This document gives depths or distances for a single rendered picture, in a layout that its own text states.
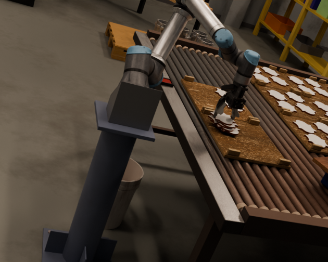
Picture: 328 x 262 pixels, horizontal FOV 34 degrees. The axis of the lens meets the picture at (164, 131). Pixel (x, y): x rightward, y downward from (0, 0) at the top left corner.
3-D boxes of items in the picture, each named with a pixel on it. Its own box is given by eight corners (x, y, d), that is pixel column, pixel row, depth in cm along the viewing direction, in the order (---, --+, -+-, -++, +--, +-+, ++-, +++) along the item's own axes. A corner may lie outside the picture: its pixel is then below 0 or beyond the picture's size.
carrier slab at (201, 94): (199, 113, 271) (200, 110, 270) (180, 80, 306) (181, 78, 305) (257, 126, 283) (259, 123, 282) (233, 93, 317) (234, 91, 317)
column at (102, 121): (40, 278, 263) (86, 129, 227) (42, 228, 295) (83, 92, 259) (114, 287, 274) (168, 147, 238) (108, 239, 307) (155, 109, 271)
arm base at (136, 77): (121, 83, 234) (124, 63, 237) (113, 94, 248) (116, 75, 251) (153, 91, 238) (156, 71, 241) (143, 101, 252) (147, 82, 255)
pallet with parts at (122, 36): (197, 56, 694) (206, 30, 679) (218, 85, 619) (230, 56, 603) (101, 31, 648) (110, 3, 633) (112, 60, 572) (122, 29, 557)
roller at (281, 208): (281, 226, 208) (286, 217, 206) (173, 49, 373) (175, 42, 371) (291, 228, 210) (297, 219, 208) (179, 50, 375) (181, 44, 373)
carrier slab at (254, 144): (223, 157, 236) (225, 154, 235) (199, 114, 270) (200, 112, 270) (289, 169, 248) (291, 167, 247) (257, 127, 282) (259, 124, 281)
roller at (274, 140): (333, 234, 217) (338, 225, 215) (205, 57, 382) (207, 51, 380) (343, 236, 218) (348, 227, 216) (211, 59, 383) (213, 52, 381)
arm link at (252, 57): (249, 48, 246) (264, 55, 242) (240, 69, 251) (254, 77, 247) (241, 48, 240) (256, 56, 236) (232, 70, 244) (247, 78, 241)
